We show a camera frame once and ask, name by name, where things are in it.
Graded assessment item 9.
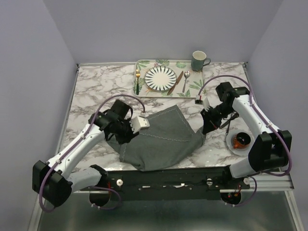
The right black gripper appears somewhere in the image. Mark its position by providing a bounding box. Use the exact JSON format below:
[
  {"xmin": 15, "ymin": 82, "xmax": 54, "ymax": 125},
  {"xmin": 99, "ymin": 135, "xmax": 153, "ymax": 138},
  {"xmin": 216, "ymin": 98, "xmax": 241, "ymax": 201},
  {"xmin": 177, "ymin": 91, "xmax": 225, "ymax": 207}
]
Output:
[{"xmin": 201, "ymin": 103, "xmax": 235, "ymax": 134}]

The grey cloth napkin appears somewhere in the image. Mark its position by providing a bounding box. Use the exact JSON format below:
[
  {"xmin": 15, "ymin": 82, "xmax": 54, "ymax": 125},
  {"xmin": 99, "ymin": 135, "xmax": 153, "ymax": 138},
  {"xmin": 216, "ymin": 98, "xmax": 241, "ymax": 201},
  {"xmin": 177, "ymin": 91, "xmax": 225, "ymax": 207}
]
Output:
[{"xmin": 107, "ymin": 105, "xmax": 206, "ymax": 171}]

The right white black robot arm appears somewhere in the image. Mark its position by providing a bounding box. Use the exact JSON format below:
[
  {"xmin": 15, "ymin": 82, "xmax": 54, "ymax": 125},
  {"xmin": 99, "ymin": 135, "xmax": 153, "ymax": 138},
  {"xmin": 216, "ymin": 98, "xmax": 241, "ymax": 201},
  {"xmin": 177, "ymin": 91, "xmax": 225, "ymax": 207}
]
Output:
[{"xmin": 195, "ymin": 82, "xmax": 292, "ymax": 189}]

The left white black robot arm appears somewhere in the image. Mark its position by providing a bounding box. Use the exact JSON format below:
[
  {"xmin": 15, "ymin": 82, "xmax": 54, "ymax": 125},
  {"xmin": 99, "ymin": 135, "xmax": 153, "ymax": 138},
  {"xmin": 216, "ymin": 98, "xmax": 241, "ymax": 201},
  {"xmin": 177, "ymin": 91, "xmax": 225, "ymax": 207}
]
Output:
[{"xmin": 32, "ymin": 100, "xmax": 150, "ymax": 212}]

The orange black object on saucer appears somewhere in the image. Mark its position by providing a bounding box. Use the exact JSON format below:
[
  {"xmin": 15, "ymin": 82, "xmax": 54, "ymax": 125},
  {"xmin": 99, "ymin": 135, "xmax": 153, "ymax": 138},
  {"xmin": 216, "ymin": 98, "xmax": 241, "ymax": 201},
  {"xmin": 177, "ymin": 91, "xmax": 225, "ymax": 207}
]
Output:
[{"xmin": 232, "ymin": 132, "xmax": 251, "ymax": 149}]

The silver spoon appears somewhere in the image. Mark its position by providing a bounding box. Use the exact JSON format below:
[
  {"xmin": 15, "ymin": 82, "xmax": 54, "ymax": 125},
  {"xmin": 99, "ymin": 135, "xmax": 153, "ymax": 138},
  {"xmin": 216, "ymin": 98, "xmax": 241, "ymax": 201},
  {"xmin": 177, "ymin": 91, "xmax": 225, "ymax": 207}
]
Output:
[{"xmin": 182, "ymin": 71, "xmax": 191, "ymax": 93}]

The bronze knife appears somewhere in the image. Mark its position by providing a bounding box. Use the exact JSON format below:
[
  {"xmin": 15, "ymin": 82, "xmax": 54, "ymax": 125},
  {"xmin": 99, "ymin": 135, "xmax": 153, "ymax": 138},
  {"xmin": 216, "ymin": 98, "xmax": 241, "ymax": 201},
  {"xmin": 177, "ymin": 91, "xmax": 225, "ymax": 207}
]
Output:
[{"xmin": 167, "ymin": 71, "xmax": 183, "ymax": 95}]

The small white saucer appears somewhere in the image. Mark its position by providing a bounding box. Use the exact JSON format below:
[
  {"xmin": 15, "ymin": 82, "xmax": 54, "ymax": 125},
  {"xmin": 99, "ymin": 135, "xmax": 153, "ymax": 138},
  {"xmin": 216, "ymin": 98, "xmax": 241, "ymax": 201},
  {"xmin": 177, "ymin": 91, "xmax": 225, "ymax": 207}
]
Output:
[{"xmin": 226, "ymin": 129, "xmax": 255, "ymax": 157}]

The teal ceramic mug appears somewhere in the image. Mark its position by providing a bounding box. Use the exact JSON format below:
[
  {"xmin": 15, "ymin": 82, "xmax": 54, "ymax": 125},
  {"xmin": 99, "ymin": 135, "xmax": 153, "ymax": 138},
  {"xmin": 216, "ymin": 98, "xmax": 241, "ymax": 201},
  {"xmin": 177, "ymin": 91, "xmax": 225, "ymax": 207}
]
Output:
[{"xmin": 191, "ymin": 51, "xmax": 211, "ymax": 72}]

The floral serving tray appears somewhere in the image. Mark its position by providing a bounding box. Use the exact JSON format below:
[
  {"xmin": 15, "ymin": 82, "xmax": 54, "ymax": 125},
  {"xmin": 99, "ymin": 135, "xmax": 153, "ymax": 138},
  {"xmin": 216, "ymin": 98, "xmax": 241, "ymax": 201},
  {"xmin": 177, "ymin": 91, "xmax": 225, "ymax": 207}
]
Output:
[{"xmin": 133, "ymin": 59, "xmax": 205, "ymax": 99}]

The striped white plate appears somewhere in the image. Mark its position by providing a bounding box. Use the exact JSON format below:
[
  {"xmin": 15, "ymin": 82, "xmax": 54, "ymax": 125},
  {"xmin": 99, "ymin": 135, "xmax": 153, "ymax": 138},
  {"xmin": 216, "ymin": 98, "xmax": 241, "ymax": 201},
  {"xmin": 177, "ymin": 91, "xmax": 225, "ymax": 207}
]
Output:
[{"xmin": 144, "ymin": 66, "xmax": 177, "ymax": 91}]

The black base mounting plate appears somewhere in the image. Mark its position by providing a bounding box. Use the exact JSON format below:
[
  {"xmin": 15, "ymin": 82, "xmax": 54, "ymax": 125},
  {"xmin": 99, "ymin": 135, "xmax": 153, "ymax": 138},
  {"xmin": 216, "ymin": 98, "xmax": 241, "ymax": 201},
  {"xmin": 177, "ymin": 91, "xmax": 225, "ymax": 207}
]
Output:
[{"xmin": 97, "ymin": 167, "xmax": 250, "ymax": 201}]

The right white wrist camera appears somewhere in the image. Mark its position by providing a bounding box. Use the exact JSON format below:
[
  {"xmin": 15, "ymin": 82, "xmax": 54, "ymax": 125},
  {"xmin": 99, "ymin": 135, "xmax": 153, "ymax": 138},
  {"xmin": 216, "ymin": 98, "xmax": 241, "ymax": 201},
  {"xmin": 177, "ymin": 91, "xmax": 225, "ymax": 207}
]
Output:
[{"xmin": 203, "ymin": 97, "xmax": 211, "ymax": 111}]

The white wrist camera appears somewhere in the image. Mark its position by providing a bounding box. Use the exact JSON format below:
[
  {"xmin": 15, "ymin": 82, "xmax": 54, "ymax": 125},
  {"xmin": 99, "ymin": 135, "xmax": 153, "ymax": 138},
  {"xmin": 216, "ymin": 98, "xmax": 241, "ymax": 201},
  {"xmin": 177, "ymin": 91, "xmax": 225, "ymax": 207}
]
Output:
[
  {"xmin": 129, "ymin": 116, "xmax": 150, "ymax": 134},
  {"xmin": 203, "ymin": 97, "xmax": 211, "ymax": 111}
]

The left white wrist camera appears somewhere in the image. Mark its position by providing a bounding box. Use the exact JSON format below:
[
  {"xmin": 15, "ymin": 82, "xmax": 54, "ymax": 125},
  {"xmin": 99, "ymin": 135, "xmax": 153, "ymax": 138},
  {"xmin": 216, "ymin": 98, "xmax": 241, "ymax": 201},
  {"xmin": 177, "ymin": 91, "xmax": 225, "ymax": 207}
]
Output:
[{"xmin": 129, "ymin": 116, "xmax": 150, "ymax": 134}]

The gold green-handled fork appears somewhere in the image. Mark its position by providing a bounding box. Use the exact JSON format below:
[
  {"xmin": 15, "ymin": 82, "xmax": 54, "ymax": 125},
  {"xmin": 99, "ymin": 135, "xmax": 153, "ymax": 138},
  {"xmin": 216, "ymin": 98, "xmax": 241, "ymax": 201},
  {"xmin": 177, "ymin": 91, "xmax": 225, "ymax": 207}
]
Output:
[{"xmin": 135, "ymin": 69, "xmax": 141, "ymax": 95}]

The aluminium frame rail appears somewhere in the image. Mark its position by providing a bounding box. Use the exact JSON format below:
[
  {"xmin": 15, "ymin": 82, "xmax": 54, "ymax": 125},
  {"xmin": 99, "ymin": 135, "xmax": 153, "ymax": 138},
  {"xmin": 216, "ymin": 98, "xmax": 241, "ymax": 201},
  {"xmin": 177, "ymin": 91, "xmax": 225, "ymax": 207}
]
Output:
[{"xmin": 74, "ymin": 174, "xmax": 295, "ymax": 192}]

